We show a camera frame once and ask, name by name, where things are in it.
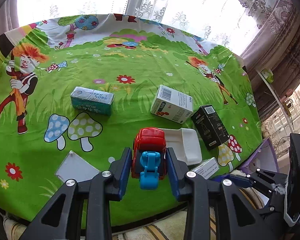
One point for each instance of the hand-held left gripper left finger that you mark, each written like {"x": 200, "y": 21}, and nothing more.
{"x": 126, "y": 170}

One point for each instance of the green cartoon printed cloth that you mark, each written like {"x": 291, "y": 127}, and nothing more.
{"x": 115, "y": 62}

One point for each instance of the small plain white box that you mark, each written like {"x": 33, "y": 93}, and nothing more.
{"x": 75, "y": 167}

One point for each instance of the white shelf board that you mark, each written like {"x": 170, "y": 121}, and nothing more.
{"x": 272, "y": 87}

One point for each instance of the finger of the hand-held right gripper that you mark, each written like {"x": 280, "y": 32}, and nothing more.
{"x": 236, "y": 180}
{"x": 275, "y": 210}

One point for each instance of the narrow white printed box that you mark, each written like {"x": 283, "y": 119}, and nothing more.
{"x": 207, "y": 167}

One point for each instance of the black carton box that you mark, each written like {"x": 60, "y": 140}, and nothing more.
{"x": 210, "y": 127}

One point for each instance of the green tissue box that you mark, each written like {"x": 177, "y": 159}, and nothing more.
{"x": 268, "y": 75}

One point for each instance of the white plastic tray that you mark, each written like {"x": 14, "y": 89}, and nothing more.
{"x": 187, "y": 142}

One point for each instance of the purple floral drape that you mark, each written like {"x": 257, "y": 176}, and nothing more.
{"x": 277, "y": 42}

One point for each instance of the white green carton box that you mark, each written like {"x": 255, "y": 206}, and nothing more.
{"x": 172, "y": 105}

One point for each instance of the white lace curtain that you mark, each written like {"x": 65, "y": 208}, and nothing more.
{"x": 102, "y": 0}

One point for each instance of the purple open box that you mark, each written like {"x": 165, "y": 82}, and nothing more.
{"x": 267, "y": 155}

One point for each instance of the floral patterned cushion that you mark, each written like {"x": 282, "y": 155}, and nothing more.
{"x": 272, "y": 130}

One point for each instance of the teal carton box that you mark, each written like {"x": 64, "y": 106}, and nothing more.
{"x": 92, "y": 102}

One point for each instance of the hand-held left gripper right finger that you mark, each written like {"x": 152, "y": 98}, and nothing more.
{"x": 172, "y": 177}

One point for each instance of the small yellow device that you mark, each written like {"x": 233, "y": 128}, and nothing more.
{"x": 287, "y": 107}

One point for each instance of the red toy truck blue arm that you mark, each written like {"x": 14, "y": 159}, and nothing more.
{"x": 150, "y": 137}

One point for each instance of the striped beige cloth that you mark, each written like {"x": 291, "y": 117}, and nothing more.
{"x": 150, "y": 230}

